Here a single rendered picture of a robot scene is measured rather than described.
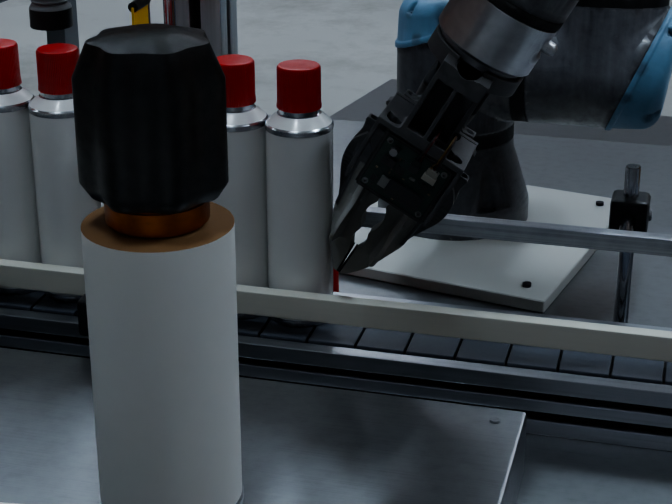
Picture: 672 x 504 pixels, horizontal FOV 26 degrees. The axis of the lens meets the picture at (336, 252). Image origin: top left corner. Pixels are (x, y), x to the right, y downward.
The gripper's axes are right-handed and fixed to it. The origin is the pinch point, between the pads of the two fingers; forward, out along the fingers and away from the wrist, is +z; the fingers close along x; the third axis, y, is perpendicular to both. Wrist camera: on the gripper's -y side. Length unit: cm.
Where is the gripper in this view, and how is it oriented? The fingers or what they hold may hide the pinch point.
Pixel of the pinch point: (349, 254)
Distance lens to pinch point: 113.2
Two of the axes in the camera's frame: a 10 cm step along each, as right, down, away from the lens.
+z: -4.8, 7.5, 4.5
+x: 8.4, 5.4, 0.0
